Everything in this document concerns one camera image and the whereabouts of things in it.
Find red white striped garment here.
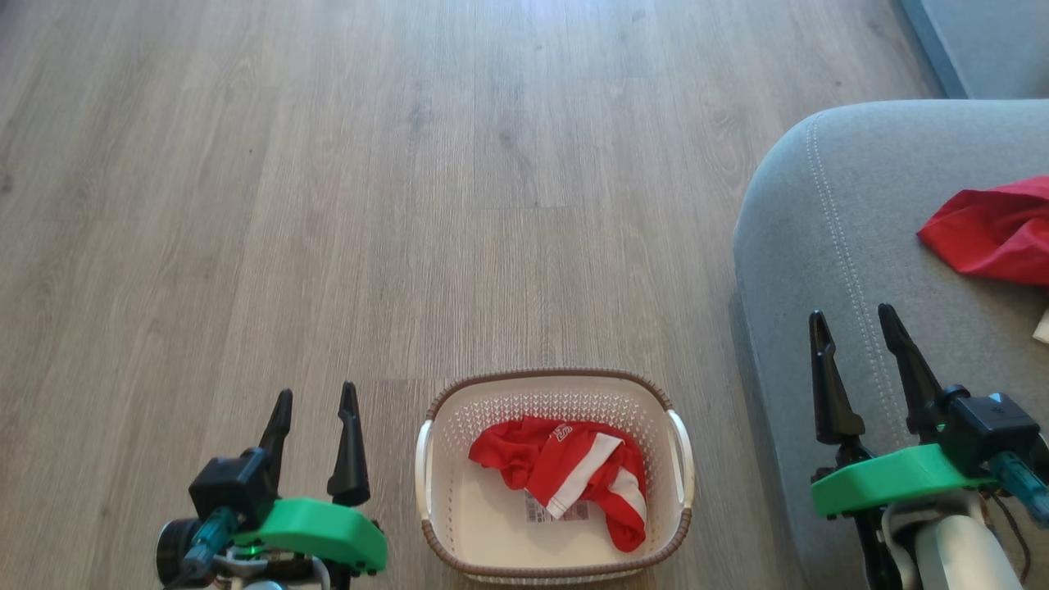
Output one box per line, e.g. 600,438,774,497
469,416,648,553

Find cream perforated laundry basket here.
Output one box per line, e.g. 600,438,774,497
414,369,696,586

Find grey sofa seat section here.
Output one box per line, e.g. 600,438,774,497
897,0,1049,101

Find plain red garment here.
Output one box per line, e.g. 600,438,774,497
916,175,1049,286

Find grey fabric sofa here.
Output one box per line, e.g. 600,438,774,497
732,100,1049,590

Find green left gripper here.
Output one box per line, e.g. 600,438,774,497
234,381,388,573

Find teal camera cable plug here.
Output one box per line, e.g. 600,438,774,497
182,506,240,576
988,451,1049,529

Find white label sticker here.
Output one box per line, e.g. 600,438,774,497
524,490,591,523

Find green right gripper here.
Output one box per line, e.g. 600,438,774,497
809,303,997,519

